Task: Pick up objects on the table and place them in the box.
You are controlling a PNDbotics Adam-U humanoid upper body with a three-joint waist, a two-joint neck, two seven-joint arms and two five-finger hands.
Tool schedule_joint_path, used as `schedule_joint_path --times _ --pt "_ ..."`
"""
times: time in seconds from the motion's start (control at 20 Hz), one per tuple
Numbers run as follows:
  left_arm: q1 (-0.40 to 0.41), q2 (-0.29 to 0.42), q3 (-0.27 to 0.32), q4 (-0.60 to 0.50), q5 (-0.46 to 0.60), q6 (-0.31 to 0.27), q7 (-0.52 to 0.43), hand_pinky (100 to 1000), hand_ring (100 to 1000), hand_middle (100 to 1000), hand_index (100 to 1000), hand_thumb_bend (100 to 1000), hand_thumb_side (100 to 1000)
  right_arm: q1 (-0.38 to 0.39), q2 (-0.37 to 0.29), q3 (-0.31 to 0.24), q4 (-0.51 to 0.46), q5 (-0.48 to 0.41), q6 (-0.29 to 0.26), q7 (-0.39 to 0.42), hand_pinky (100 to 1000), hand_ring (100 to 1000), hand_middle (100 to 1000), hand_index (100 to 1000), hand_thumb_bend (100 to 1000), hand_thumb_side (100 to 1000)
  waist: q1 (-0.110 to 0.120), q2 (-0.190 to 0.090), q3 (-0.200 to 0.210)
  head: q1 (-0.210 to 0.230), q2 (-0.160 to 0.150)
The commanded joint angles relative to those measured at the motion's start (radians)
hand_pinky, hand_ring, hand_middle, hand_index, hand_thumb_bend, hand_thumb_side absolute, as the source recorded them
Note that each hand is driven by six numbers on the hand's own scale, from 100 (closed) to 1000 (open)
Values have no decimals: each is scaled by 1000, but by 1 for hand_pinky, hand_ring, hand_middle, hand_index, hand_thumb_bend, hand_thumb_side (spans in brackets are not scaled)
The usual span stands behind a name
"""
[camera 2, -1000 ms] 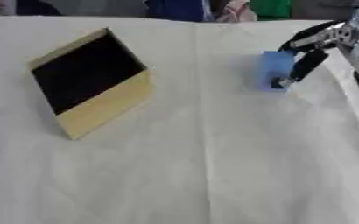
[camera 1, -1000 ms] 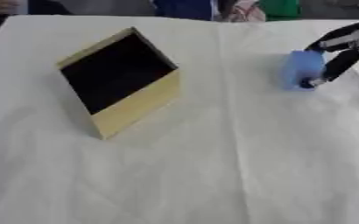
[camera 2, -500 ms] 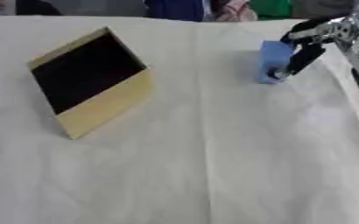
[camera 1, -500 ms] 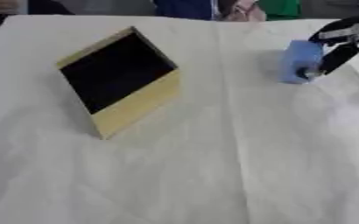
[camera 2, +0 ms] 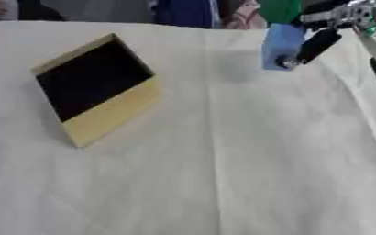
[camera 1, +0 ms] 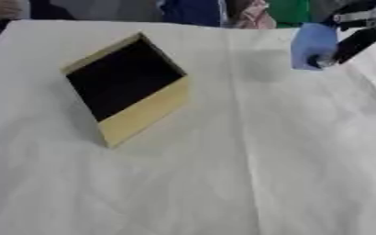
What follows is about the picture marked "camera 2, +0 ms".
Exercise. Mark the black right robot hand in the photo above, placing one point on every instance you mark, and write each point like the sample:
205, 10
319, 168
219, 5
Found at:
319, 42

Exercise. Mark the light blue rectangular block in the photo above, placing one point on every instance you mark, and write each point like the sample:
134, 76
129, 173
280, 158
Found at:
279, 39

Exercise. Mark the tan cardboard box black inside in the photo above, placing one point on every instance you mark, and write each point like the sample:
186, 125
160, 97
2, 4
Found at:
92, 79

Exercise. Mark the green rounded object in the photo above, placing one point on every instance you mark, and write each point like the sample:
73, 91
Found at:
279, 10

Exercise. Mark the person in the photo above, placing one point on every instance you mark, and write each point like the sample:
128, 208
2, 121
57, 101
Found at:
186, 12
31, 10

